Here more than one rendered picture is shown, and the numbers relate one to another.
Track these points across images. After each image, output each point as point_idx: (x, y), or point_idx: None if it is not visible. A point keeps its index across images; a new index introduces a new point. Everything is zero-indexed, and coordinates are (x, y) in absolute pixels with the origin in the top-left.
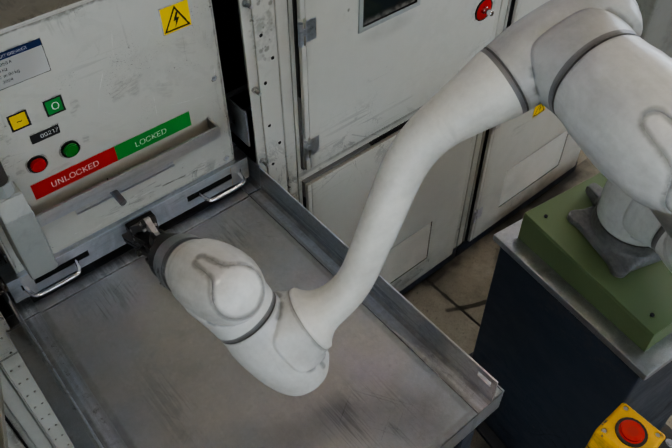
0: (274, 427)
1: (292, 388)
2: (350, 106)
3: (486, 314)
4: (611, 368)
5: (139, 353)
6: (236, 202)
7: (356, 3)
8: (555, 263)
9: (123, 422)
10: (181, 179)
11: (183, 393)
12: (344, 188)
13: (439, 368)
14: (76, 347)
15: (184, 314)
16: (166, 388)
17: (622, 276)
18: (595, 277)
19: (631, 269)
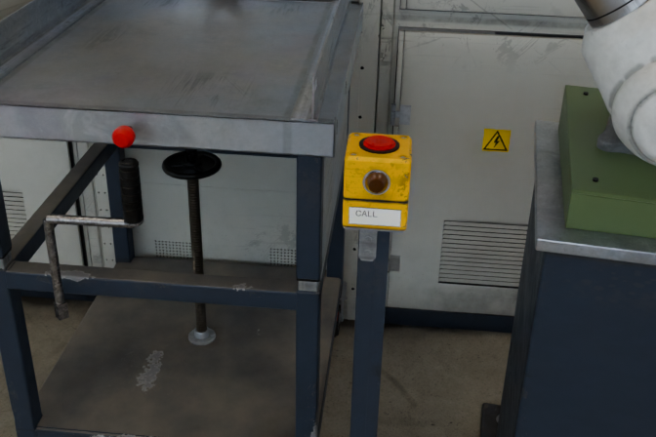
0: (143, 65)
1: None
2: None
3: (521, 267)
4: (538, 264)
5: (133, 19)
6: (317, 1)
7: None
8: (561, 142)
9: (72, 31)
10: None
11: (123, 37)
12: (448, 69)
13: (306, 94)
14: (106, 6)
15: (187, 19)
16: (119, 32)
17: (604, 147)
18: (571, 138)
19: (623, 146)
